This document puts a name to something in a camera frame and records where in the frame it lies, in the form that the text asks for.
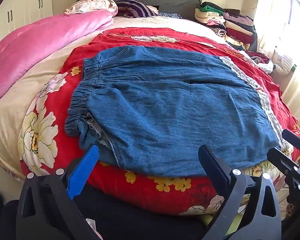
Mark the white padded jacket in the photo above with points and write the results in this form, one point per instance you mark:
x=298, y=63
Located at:
x=285, y=63

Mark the floral beige pillow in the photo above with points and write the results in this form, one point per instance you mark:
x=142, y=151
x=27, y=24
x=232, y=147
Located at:
x=92, y=3

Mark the purple striped cloth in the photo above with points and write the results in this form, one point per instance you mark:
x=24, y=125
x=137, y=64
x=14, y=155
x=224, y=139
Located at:
x=135, y=8

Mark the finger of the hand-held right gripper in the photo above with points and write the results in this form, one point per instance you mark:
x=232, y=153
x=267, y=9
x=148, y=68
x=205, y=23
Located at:
x=296, y=142
x=282, y=158

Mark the cream bed sheet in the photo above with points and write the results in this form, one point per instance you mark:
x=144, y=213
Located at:
x=7, y=122

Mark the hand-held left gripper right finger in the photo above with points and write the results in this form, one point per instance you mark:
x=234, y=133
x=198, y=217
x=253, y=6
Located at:
x=212, y=165

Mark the green cloth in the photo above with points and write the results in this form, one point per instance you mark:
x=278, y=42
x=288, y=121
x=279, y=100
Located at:
x=232, y=226

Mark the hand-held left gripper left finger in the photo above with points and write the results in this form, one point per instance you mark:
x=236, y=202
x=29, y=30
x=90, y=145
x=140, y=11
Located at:
x=83, y=170

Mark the dark red garment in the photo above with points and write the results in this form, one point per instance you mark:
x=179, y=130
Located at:
x=260, y=57

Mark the pale yellow curtain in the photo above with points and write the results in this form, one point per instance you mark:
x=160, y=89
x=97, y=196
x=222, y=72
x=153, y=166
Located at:
x=272, y=17

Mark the cream wardrobe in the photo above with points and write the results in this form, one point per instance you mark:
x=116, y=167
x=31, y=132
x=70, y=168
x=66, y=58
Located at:
x=22, y=5

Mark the red floral bedspread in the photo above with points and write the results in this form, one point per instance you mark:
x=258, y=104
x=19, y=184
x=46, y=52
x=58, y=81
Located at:
x=130, y=38

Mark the blue denim pants lace hems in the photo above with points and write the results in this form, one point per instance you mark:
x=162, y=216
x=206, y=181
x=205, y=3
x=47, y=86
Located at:
x=170, y=105

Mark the pink quilt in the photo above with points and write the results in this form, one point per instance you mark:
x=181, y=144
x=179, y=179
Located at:
x=40, y=45

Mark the pile of folded clothes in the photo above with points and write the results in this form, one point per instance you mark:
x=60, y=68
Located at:
x=230, y=22

